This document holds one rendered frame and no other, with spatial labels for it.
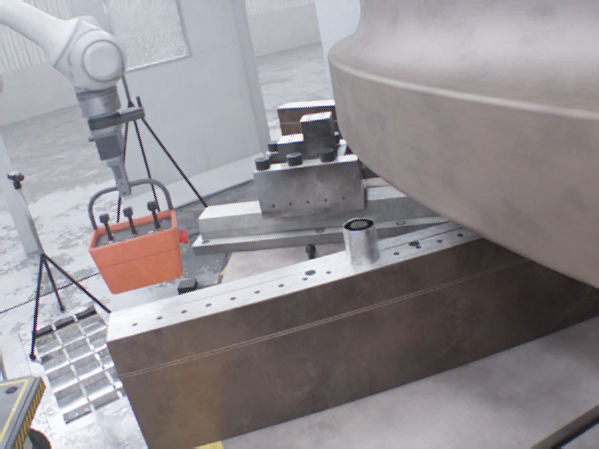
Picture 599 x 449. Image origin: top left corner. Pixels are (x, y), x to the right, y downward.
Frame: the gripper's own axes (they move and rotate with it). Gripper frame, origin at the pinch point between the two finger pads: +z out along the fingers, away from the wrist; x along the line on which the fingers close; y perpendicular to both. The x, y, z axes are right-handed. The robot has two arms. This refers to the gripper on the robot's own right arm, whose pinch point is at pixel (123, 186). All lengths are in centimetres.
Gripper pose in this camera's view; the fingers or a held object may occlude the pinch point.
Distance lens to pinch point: 129.1
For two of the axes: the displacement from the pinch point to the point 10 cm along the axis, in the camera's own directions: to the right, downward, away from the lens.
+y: -9.6, 2.5, -1.4
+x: 2.2, 3.3, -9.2
